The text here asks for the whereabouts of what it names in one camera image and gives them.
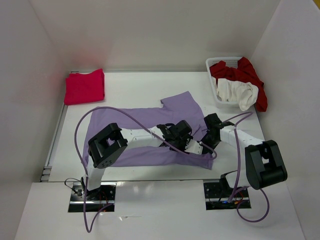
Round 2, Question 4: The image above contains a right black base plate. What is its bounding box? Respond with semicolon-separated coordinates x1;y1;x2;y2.
203;181;251;211

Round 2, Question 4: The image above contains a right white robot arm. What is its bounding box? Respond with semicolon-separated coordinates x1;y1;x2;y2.
200;112;288;199

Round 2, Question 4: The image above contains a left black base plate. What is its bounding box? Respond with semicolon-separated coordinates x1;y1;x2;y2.
68;182;116;213

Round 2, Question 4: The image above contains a lavender t shirt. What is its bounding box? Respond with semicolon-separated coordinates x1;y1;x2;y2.
82;91;213;170

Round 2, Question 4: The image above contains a dark red t shirt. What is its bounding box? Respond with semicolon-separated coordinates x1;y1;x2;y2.
209;57;268;112

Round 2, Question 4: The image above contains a white plastic laundry basket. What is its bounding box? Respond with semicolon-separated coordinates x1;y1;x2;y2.
205;56;241;109

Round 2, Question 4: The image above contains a pink t shirt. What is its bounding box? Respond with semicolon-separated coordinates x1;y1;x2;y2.
64;68;105;106

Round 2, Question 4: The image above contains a cream white t shirt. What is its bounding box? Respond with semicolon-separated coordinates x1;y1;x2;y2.
214;78;259;112

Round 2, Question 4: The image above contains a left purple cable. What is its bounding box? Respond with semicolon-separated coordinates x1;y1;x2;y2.
74;106;218;233

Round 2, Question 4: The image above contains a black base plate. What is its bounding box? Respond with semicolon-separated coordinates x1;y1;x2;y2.
68;182;116;213
203;181;251;211

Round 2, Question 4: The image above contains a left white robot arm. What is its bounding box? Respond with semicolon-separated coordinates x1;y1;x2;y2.
81;120;193;200

